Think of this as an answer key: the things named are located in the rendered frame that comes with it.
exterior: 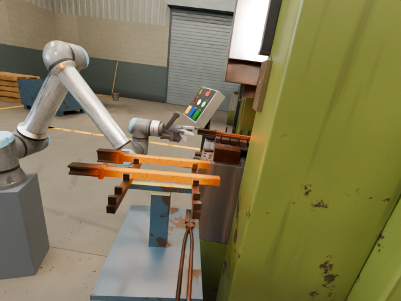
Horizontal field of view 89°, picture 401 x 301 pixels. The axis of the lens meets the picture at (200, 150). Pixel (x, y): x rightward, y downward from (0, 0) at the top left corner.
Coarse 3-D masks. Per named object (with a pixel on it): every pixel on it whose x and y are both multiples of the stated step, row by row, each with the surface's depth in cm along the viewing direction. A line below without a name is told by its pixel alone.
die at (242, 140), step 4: (216, 136) 108; (224, 136) 108; (228, 136) 108; (216, 140) 104; (224, 140) 104; (228, 140) 104; (232, 140) 104; (236, 140) 105; (240, 140) 106; (244, 140) 107; (224, 144) 104; (232, 144) 104; (236, 144) 104; (240, 144) 104; (244, 144) 103; (248, 144) 103; (244, 156) 106
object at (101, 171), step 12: (72, 168) 62; (84, 168) 61; (96, 168) 61; (108, 168) 62; (120, 168) 63; (132, 168) 64; (156, 180) 63; (168, 180) 63; (180, 180) 64; (192, 180) 64; (204, 180) 64; (216, 180) 64
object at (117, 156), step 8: (104, 152) 73; (112, 152) 72; (120, 152) 72; (104, 160) 73; (112, 160) 74; (120, 160) 72; (128, 160) 73; (144, 160) 74; (152, 160) 74; (160, 160) 74; (168, 160) 74; (176, 160) 75; (184, 160) 76; (192, 160) 76; (200, 160) 77; (208, 168) 76
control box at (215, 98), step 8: (200, 88) 172; (208, 88) 159; (200, 96) 164; (208, 96) 152; (216, 96) 145; (224, 96) 148; (192, 104) 170; (200, 104) 156; (208, 104) 145; (216, 104) 147; (184, 112) 175; (200, 112) 148; (208, 112) 148; (192, 120) 154; (200, 120) 148; (208, 120) 150
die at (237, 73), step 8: (232, 64) 92; (240, 64) 91; (248, 64) 91; (256, 64) 91; (232, 72) 93; (240, 72) 93; (248, 72) 92; (256, 72) 92; (224, 80) 96; (232, 80) 94; (240, 80) 94; (248, 80) 93; (256, 80) 93
